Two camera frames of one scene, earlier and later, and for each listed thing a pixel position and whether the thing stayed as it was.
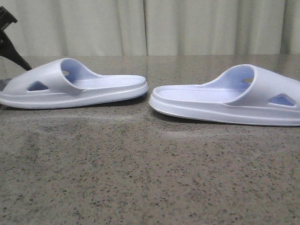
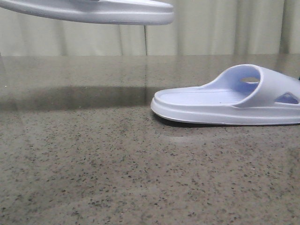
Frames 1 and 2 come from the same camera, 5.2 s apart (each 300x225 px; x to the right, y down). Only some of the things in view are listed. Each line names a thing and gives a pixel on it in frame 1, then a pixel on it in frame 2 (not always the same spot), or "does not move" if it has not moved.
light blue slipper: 64,82 -> 121,12
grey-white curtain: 153,27 does not move
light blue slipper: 245,93 does not move
